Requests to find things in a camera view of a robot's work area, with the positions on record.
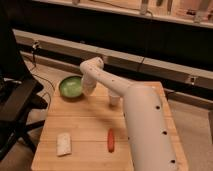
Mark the white folded cloth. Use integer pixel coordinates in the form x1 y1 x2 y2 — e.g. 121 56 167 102
56 133 71 156

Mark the black office chair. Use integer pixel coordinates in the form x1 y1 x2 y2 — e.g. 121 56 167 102
0 4 47 162

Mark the white paper cup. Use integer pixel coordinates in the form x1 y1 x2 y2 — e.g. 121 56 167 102
108 90 120 106

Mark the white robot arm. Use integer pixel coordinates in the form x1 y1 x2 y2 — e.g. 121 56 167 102
80 57 179 171

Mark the orange carrot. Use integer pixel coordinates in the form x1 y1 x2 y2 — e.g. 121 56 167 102
107 129 115 153

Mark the black cable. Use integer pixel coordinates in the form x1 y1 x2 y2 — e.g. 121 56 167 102
31 41 56 101

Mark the green ceramic bowl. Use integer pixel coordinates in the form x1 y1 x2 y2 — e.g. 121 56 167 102
59 76 82 98

